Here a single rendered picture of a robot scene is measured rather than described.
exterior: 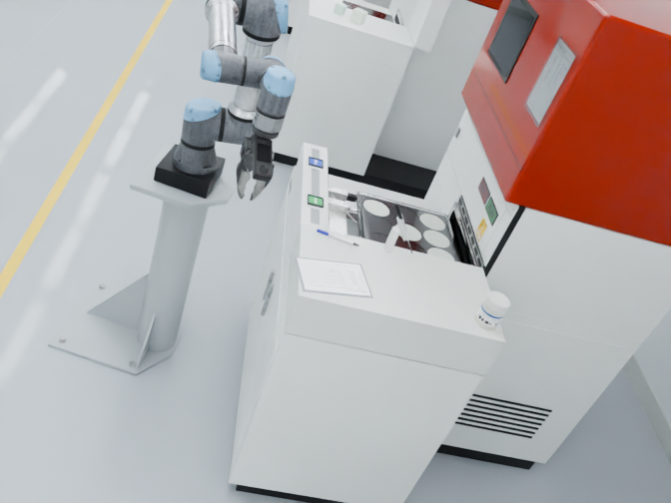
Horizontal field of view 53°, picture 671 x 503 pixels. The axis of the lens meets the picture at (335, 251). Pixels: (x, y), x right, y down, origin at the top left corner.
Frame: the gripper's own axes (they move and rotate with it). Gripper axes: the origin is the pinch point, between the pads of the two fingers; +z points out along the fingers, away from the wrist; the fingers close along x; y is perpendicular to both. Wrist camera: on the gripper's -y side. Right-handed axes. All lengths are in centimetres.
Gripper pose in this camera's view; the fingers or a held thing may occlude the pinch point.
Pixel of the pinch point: (247, 197)
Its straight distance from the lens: 183.5
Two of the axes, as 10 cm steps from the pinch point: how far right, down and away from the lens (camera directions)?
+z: -3.2, 7.8, 5.4
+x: -9.3, -1.3, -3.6
